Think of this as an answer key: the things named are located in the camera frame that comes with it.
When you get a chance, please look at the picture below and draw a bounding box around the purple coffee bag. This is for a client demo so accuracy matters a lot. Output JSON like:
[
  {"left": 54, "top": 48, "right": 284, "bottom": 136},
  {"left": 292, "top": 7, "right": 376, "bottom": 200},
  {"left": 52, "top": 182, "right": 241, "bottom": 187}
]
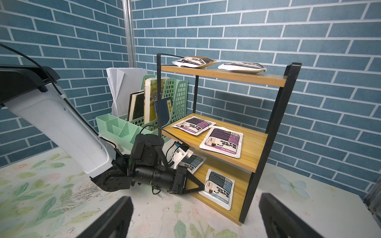
[
  {"left": 172, "top": 116, "right": 216, "bottom": 136},
  {"left": 199, "top": 126, "right": 244, "bottom": 159}
]

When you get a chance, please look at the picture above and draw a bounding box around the green file organizer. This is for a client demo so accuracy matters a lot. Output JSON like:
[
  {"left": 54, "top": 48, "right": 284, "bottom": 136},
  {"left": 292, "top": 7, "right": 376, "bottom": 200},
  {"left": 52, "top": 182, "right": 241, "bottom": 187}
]
[{"left": 96, "top": 74, "right": 188, "bottom": 151}]

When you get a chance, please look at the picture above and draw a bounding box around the floral table mat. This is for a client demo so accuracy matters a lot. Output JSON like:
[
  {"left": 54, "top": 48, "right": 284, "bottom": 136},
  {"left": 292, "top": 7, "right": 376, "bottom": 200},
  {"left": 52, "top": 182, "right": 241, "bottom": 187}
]
[{"left": 1, "top": 148, "right": 381, "bottom": 238}]

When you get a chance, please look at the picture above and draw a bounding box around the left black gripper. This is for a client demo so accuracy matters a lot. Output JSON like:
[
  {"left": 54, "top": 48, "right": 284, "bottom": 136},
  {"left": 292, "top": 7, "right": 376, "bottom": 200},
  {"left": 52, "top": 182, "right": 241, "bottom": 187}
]
[{"left": 130, "top": 134, "right": 204, "bottom": 194}]

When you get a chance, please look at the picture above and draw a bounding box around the grey coffee bag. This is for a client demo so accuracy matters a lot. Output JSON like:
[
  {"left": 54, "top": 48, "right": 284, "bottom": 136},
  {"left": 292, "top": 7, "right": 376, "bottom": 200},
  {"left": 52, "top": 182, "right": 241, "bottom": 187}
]
[
  {"left": 198, "top": 169, "right": 235, "bottom": 211},
  {"left": 179, "top": 154, "right": 207, "bottom": 174}
]

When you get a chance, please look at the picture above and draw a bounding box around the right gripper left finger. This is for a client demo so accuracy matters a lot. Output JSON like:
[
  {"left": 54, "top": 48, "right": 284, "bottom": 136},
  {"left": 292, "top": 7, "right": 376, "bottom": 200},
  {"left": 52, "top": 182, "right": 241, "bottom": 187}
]
[{"left": 77, "top": 196, "right": 134, "bottom": 238}]

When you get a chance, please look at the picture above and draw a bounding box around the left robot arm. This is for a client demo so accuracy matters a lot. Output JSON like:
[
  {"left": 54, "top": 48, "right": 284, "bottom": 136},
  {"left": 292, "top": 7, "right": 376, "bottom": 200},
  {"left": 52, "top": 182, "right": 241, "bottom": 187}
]
[{"left": 1, "top": 61, "right": 204, "bottom": 195}]

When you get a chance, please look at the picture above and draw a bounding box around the white paper stack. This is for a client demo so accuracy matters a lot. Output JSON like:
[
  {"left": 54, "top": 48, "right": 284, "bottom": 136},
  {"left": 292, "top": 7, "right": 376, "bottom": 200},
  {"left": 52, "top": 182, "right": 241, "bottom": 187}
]
[{"left": 106, "top": 67, "right": 148, "bottom": 117}]

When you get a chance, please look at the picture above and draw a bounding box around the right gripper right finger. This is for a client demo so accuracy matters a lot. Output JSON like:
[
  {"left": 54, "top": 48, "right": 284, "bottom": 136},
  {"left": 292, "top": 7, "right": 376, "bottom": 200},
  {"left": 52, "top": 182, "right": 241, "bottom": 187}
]
[{"left": 259, "top": 193, "right": 322, "bottom": 238}]

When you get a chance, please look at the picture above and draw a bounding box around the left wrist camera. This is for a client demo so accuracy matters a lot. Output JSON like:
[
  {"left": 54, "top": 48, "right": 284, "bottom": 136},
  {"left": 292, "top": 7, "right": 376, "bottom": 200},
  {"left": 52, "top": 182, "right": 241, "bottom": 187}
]
[{"left": 170, "top": 143, "right": 193, "bottom": 169}]

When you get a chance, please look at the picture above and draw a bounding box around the orange coffee bag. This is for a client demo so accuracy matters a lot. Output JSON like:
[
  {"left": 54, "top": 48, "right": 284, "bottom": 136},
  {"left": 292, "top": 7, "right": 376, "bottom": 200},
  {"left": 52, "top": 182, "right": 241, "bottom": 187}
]
[
  {"left": 172, "top": 56, "right": 219, "bottom": 68},
  {"left": 218, "top": 61, "right": 267, "bottom": 74}
]

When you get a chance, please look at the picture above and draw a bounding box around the wooden three-tier shelf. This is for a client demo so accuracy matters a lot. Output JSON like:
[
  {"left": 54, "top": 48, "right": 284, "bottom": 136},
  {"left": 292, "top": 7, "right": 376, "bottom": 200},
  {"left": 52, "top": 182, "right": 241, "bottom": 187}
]
[{"left": 156, "top": 54, "right": 302, "bottom": 225}]

